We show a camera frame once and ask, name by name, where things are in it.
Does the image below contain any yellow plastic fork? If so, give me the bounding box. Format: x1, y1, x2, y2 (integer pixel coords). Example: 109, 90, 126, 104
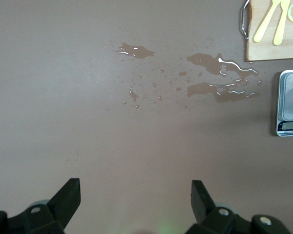
253, 0, 281, 43

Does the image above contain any large brown liquid puddle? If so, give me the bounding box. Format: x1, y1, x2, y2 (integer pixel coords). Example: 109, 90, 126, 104
187, 53, 259, 82
186, 82, 261, 103

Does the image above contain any small brown liquid puddle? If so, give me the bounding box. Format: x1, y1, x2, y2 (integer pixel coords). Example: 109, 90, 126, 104
116, 42, 156, 60

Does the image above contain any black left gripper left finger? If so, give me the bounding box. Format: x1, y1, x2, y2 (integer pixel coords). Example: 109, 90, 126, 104
0, 178, 81, 234

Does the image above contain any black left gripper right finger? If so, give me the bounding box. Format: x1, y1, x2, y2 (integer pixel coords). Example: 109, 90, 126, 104
185, 179, 292, 234

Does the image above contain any yellow plastic knife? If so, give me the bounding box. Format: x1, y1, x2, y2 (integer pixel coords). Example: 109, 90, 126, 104
272, 0, 291, 46

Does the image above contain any silver digital kitchen scale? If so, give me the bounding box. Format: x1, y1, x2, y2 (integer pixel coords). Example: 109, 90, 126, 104
275, 69, 293, 137

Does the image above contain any wooden cutting board, metal handle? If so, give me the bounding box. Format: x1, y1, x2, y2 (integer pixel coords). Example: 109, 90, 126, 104
239, 0, 293, 61

